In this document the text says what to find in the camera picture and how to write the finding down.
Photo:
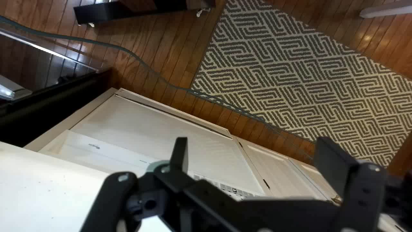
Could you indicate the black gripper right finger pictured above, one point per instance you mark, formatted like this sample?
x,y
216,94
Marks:
x,y
360,188

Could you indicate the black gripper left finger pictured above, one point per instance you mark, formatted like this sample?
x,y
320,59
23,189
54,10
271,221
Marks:
x,y
124,198

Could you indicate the white dishwasher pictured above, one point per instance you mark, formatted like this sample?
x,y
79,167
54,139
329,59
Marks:
x,y
124,136

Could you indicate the white lower cabinets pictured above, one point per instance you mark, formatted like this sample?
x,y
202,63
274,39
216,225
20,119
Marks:
x,y
282,177

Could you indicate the patterned black white rug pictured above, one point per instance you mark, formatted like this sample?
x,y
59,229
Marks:
x,y
273,68

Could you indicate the black stand base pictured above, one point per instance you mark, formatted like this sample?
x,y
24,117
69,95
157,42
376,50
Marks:
x,y
119,10

